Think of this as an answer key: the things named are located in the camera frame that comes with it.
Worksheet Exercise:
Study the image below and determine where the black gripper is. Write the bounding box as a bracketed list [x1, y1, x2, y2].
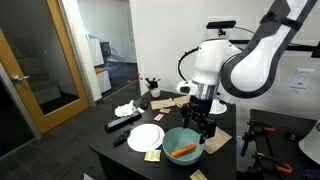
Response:
[181, 95, 217, 145]

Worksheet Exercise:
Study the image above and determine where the orange carrot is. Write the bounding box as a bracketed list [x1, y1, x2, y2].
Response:
[170, 143, 198, 158]

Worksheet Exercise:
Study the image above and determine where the teal bowl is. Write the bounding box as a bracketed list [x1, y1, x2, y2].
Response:
[161, 126, 205, 167]

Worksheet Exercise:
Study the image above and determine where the brown paper napkin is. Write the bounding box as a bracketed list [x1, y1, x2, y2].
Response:
[150, 97, 177, 111]
[203, 126, 233, 155]
[172, 94, 192, 109]
[189, 169, 209, 180]

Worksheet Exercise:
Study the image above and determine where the white round plate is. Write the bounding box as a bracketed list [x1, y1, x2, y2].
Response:
[209, 98, 228, 116]
[126, 123, 166, 153]

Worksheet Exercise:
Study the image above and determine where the white round vase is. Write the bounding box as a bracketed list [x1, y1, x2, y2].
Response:
[150, 87, 162, 99]

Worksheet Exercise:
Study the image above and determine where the pale yellow packet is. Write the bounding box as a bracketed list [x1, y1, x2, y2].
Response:
[143, 149, 162, 163]

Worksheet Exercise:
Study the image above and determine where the black remote control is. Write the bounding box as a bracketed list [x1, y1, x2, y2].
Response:
[139, 96, 150, 110]

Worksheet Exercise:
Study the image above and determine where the crumpled white tissue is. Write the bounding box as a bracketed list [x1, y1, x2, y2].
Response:
[114, 99, 138, 118]

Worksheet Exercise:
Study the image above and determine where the long remote with many buttons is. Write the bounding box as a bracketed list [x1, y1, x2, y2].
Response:
[104, 110, 143, 133]

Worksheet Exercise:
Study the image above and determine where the small black remote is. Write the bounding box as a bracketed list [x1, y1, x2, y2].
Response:
[112, 129, 131, 148]

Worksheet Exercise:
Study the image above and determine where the black perforated side table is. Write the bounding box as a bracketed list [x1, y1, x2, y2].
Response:
[244, 108, 320, 180]

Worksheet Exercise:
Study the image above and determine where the white cabinet with orange top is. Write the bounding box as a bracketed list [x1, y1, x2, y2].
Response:
[94, 67, 113, 94]

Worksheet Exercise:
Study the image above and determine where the white cone shaped cover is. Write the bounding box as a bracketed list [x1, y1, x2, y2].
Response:
[298, 118, 320, 166]

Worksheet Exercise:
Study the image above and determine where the black office chair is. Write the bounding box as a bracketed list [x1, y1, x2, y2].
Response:
[99, 41, 118, 66]

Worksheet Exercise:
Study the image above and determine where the white office cabinet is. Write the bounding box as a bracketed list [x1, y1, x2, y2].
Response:
[85, 33, 105, 68]

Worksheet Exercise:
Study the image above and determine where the wooden door with glass pane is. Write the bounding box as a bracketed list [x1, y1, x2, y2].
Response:
[0, 0, 92, 135]

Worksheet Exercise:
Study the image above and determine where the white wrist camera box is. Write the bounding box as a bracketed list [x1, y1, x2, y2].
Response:
[176, 80, 200, 96]

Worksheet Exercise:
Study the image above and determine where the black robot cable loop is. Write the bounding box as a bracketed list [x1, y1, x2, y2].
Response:
[177, 46, 201, 83]

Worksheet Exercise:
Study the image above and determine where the orange handled bar clamp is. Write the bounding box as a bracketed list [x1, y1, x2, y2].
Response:
[246, 151, 294, 180]
[241, 119, 277, 157]

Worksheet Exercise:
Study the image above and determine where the small black bracket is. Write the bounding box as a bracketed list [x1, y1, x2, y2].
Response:
[288, 131, 300, 141]

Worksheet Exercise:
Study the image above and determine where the black camera on mount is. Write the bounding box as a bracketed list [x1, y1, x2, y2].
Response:
[205, 20, 237, 38]

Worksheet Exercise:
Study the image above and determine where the white wall switch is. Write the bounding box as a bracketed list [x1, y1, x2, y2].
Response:
[289, 68, 315, 91]

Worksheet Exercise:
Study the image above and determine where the silver door handle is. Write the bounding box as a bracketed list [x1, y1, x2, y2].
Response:
[11, 74, 30, 83]

